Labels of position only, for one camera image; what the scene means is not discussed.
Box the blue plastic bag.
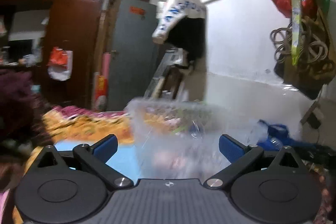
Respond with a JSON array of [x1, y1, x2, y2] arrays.
[[257, 119, 296, 151]]

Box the floral orange bed sheet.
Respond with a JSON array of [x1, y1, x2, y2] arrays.
[[42, 106, 134, 144]]

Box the clear plastic basket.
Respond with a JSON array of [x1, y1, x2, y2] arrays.
[[126, 98, 266, 181]]

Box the red poster roll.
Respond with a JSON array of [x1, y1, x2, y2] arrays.
[[93, 52, 111, 112]]

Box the maroon clothes pile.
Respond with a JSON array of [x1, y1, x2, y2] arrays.
[[1, 69, 52, 146]]

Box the orange white plastic bag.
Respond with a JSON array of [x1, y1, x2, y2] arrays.
[[47, 47, 73, 81]]

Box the brown hanging bag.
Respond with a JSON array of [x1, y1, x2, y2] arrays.
[[270, 0, 335, 100]]

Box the black hanging garment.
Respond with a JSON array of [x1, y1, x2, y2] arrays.
[[165, 17, 206, 65]]

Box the grey metal door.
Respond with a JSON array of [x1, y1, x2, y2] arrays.
[[106, 0, 158, 111]]

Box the dark red wooden wardrobe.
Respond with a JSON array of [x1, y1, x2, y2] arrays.
[[1, 0, 103, 107]]

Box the white cloth with blue letters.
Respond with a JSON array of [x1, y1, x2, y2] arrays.
[[152, 0, 206, 44]]

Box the coiled rope bundle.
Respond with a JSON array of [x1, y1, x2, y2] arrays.
[[270, 16, 334, 72]]

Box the yellow green ribbon strap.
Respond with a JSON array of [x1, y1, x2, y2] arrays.
[[282, 0, 302, 66]]

